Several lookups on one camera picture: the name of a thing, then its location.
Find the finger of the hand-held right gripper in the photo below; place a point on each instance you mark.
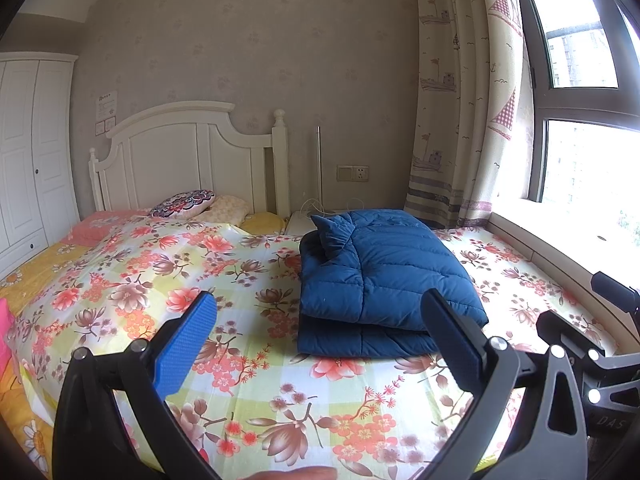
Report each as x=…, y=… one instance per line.
x=617, y=290
x=570, y=330

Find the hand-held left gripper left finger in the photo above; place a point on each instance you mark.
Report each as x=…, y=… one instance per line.
x=185, y=347

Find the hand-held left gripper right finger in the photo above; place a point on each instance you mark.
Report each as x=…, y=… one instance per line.
x=452, y=342

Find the blue puffer jacket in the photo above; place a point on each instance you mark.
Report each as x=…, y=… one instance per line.
x=390, y=280

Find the person's left hand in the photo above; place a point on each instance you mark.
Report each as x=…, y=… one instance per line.
x=295, y=474

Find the white window sill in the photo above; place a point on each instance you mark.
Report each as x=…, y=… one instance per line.
x=575, y=245

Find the floral quilt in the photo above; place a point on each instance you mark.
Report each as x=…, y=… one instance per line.
x=250, y=310

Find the purple patterned pillow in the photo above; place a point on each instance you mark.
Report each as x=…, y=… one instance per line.
x=182, y=203

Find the beige pillow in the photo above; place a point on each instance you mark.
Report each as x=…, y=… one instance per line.
x=227, y=208

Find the yellow bed sheet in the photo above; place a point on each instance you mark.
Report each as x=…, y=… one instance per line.
x=45, y=270

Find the pink cloth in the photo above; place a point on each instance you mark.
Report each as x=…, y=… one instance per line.
x=4, y=335

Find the white bed headboard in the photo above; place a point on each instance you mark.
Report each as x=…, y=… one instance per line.
x=190, y=160

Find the dark framed window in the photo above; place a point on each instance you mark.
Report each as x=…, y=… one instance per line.
x=580, y=100

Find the white lamp pole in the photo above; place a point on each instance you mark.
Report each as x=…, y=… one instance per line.
x=319, y=170

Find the sailboat print curtain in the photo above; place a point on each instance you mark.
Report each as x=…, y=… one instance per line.
x=460, y=110

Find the white wardrobe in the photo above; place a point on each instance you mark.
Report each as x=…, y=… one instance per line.
x=30, y=160

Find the wall socket plate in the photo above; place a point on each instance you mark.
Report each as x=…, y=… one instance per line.
x=352, y=172

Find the paper wall notices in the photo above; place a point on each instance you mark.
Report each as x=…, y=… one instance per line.
x=106, y=112

